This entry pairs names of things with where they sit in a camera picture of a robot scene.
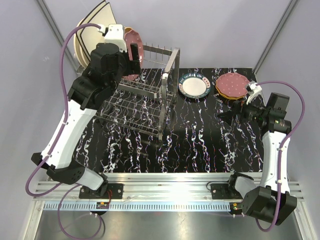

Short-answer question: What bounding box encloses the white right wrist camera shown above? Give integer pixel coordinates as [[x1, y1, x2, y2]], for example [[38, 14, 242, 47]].
[[245, 81, 262, 105]]

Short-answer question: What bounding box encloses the aluminium frame post left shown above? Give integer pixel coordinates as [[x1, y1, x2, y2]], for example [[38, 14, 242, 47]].
[[35, 0, 78, 71]]

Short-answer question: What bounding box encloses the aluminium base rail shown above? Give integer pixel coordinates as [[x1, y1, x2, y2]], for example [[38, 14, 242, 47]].
[[35, 172, 304, 202]]

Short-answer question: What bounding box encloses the pink dotted plate front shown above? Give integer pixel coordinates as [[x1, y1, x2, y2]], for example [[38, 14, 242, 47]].
[[215, 72, 250, 90]]

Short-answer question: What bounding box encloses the aluminium frame post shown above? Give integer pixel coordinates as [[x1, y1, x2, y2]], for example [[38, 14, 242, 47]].
[[35, 0, 78, 71], [253, 0, 300, 75]]

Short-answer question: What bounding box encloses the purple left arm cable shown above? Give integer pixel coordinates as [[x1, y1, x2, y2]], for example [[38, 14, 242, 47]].
[[26, 23, 106, 240]]

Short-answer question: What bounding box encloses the aluminium frame post right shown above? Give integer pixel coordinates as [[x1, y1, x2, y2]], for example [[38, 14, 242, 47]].
[[253, 0, 300, 75]]

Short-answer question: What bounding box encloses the pink dotted plate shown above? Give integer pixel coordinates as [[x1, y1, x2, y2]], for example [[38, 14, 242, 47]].
[[124, 29, 144, 66], [215, 72, 250, 90]]

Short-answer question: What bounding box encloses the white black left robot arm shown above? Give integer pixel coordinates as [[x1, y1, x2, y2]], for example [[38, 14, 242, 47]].
[[31, 43, 144, 199]]

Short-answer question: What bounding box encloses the orange dotted plate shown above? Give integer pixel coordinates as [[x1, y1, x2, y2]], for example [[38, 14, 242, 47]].
[[215, 86, 248, 100]]

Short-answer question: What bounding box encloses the yellow round plate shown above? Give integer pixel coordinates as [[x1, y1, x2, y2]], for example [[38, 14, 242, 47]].
[[124, 27, 133, 34]]

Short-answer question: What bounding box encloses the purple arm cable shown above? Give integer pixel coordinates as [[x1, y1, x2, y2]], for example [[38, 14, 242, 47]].
[[26, 23, 106, 240], [252, 80, 306, 232]]

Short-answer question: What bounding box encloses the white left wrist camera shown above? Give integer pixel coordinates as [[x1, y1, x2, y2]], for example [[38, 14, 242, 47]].
[[98, 24, 128, 53]]

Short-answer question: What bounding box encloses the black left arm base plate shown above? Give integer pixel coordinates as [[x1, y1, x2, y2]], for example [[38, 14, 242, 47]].
[[79, 183, 124, 200]]

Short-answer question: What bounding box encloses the slotted cable duct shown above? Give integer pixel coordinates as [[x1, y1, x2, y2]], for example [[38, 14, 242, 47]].
[[44, 201, 231, 212]]

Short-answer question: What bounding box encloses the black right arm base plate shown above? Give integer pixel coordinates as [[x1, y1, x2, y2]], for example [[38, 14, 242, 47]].
[[210, 183, 242, 200]]

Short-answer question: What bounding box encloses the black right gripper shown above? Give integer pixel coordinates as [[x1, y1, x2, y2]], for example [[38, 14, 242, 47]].
[[217, 94, 269, 127]]

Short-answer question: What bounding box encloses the cream square plate black rim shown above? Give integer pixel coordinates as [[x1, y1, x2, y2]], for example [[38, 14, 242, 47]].
[[74, 1, 118, 68]]

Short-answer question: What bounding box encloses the white plate teal rim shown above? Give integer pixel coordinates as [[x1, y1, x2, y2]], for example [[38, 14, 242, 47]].
[[178, 73, 211, 99]]

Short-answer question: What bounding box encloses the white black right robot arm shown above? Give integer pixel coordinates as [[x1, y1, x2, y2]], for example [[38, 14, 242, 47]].
[[218, 92, 298, 226]]

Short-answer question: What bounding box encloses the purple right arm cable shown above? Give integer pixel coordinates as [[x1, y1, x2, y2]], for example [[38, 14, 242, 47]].
[[252, 80, 306, 232]]

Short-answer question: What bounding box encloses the stainless steel dish rack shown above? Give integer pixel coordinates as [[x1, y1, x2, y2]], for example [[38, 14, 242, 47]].
[[95, 45, 181, 141]]

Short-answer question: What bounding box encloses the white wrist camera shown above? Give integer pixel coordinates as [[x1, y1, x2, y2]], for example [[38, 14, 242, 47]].
[[245, 81, 262, 105], [98, 24, 128, 53]]

